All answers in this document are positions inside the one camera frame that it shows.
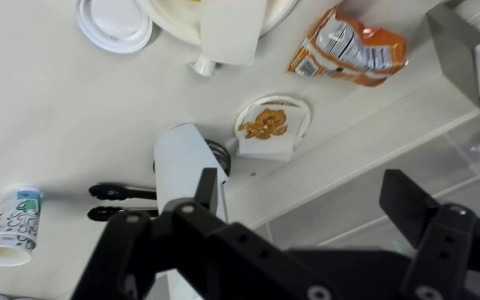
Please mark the printed paper cup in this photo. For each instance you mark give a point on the printed paper cup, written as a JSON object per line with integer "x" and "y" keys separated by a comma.
{"x": 13, "y": 229}

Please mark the large white plate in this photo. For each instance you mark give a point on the large white plate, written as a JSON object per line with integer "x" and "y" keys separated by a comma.
{"x": 173, "y": 16}

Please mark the white tube with cap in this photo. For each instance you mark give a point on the white tube with cap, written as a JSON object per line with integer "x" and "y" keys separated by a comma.
{"x": 231, "y": 33}

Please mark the heap of brown snacks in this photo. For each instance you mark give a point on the heap of brown snacks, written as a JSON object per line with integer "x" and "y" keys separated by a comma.
{"x": 265, "y": 123}

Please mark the white plastic cup lid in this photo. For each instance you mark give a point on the white plastic cup lid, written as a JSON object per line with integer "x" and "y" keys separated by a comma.
{"x": 113, "y": 25}

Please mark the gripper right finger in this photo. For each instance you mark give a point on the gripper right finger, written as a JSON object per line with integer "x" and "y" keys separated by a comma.
{"x": 444, "y": 237}

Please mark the grey napkin dispenser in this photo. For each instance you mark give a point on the grey napkin dispenser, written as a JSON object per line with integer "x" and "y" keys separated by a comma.
{"x": 452, "y": 41}

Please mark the small white bowl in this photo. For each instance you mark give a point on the small white bowl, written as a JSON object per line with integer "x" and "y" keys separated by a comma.
{"x": 300, "y": 108}

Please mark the white napkin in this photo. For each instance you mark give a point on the white napkin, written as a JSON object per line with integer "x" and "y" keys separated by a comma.
{"x": 265, "y": 150}

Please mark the orange snack bag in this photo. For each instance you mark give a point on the orange snack bag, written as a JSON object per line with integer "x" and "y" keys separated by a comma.
{"x": 348, "y": 46}

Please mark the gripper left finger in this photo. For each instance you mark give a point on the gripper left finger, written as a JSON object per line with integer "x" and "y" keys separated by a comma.
{"x": 223, "y": 246}

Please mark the black tongs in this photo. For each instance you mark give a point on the black tongs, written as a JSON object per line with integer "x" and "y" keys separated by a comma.
{"x": 115, "y": 192}

